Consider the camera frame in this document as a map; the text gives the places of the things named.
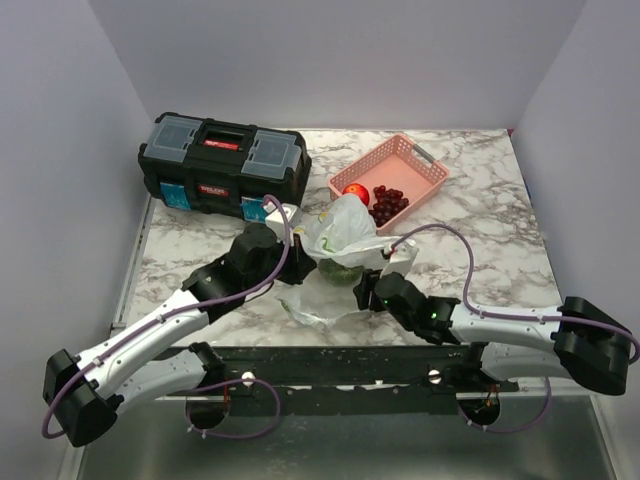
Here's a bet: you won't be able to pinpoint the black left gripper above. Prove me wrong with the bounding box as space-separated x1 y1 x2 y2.
245 231 318 293

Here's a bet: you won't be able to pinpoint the pink perforated plastic basket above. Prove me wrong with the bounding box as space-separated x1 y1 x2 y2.
328 134 449 235

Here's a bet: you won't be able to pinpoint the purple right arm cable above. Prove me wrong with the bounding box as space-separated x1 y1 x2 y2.
389 223 640 365

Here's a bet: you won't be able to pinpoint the white plastic bag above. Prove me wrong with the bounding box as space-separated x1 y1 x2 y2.
278 194 399 329

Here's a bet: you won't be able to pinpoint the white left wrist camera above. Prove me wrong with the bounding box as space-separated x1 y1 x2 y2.
263 201 302 240

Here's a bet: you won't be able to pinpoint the red fake apple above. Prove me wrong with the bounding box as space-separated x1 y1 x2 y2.
342 183 370 206

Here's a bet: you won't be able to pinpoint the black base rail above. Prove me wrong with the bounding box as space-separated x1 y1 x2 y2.
186 342 517 416

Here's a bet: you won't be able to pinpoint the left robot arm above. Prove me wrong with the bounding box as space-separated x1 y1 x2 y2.
41 223 315 447

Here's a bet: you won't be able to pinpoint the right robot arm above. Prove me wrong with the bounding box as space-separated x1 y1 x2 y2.
353 270 633 396

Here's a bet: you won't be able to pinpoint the green fake melon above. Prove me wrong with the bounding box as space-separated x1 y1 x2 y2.
317 258 365 287

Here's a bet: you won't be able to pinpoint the dark red fake grapes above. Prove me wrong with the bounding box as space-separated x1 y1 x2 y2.
369 185 410 228

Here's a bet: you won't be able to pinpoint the black toolbox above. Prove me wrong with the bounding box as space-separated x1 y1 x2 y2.
138 112 312 222

